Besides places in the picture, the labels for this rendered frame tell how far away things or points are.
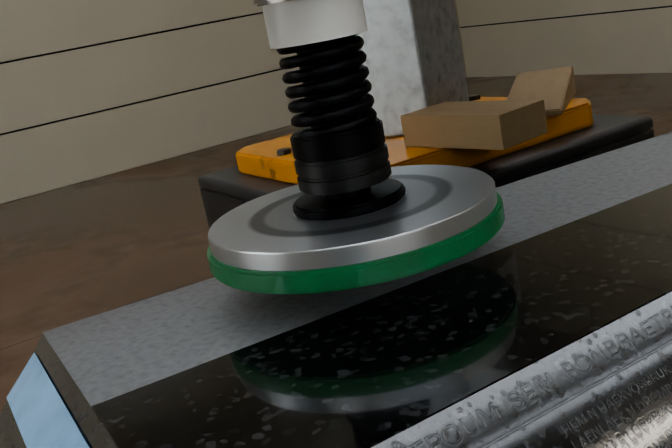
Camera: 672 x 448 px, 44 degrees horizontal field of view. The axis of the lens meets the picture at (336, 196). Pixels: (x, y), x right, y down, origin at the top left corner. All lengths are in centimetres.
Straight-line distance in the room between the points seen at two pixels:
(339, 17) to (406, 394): 26
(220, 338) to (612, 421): 25
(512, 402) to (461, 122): 81
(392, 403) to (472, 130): 80
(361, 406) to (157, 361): 17
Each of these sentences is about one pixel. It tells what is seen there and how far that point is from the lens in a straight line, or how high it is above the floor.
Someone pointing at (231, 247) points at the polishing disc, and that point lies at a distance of 56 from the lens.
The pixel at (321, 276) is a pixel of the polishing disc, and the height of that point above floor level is 86.
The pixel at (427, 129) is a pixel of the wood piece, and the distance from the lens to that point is 127.
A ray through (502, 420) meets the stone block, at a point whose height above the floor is 81.
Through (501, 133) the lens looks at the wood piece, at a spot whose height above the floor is 80.
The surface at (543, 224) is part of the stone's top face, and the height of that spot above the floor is 82.
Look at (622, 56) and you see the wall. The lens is 712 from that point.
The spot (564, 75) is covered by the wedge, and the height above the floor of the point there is 82.
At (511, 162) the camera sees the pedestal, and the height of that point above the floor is 74.
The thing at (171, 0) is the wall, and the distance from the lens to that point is 696.
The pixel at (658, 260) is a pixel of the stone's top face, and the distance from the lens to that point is 59.
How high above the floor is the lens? 103
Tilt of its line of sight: 13 degrees down
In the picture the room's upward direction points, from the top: 11 degrees counter-clockwise
